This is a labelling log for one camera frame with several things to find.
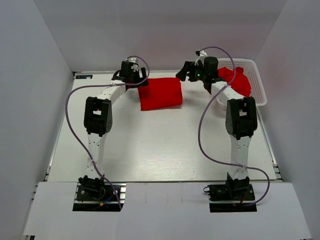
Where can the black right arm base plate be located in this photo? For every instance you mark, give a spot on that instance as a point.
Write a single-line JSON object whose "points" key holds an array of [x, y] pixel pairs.
{"points": [[221, 200]]}

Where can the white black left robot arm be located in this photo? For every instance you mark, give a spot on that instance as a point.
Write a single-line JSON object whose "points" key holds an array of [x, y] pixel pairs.
{"points": [[98, 114]]}

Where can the white plastic laundry basket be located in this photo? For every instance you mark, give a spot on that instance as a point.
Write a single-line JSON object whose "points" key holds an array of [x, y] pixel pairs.
{"points": [[252, 73]]}

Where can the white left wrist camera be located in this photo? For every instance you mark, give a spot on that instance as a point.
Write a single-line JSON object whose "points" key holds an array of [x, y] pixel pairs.
{"points": [[132, 59]]}

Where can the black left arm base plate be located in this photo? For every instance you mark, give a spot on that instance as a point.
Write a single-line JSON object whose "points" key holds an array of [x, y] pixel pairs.
{"points": [[96, 195]]}

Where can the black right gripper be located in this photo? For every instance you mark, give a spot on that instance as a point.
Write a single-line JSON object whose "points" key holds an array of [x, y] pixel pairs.
{"points": [[182, 74]]}

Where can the red shirts in basket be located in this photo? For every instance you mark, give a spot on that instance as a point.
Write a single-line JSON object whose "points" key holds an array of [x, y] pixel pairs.
{"points": [[240, 84]]}

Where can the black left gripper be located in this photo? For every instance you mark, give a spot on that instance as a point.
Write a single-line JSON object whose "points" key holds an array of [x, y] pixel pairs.
{"points": [[137, 73]]}

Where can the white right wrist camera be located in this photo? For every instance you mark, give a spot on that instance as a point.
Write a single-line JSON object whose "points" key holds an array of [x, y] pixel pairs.
{"points": [[201, 55]]}

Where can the red t shirt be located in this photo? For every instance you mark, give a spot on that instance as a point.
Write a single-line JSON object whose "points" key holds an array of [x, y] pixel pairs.
{"points": [[160, 93]]}

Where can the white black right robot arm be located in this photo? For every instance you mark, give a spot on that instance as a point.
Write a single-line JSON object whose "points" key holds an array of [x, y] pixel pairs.
{"points": [[240, 122]]}

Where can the blue table label sticker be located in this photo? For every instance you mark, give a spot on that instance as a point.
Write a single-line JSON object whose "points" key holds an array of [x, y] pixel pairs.
{"points": [[84, 76]]}

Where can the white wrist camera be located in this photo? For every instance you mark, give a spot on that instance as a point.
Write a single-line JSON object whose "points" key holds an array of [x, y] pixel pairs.
{"points": [[132, 59], [201, 55]]}

